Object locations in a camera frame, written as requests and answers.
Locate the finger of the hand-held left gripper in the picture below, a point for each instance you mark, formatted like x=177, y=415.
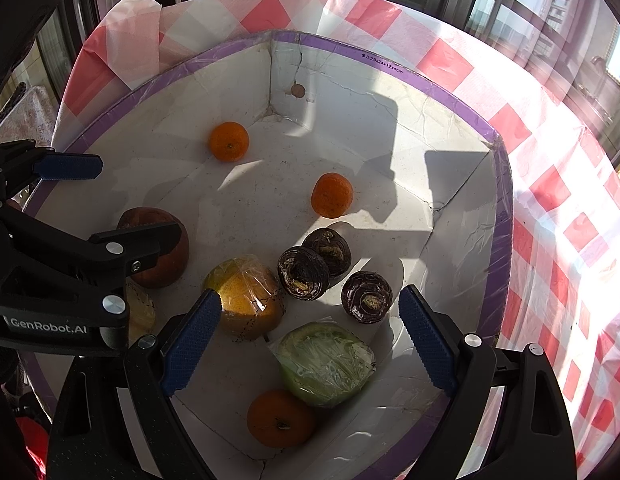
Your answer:
x=70, y=166
x=115, y=250

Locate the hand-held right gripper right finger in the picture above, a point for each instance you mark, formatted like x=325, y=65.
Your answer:
x=424, y=340

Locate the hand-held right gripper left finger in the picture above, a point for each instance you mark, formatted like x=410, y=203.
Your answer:
x=190, y=345

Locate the brown round fruit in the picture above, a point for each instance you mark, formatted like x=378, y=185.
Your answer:
x=167, y=270

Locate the plastic-wrapped pale yellow fruit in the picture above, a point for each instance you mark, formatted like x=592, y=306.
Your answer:
x=140, y=312

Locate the dark water chestnut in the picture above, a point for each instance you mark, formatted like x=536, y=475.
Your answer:
x=304, y=272
x=335, y=252
x=366, y=296

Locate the plastic-wrapped yellow-orange fruit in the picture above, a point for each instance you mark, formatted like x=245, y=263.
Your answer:
x=250, y=295

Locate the plastic-wrapped green fruit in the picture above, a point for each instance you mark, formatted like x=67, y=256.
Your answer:
x=325, y=365

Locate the orange tangerine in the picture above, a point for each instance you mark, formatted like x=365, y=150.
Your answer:
x=280, y=419
x=229, y=141
x=332, y=195

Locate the white box with purple rim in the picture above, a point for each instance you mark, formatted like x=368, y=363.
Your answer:
x=389, y=170

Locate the pink cloth-covered furniture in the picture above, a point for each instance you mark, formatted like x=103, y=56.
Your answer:
x=27, y=112

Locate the red and white checkered tablecloth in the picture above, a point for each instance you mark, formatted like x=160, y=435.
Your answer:
x=549, y=200

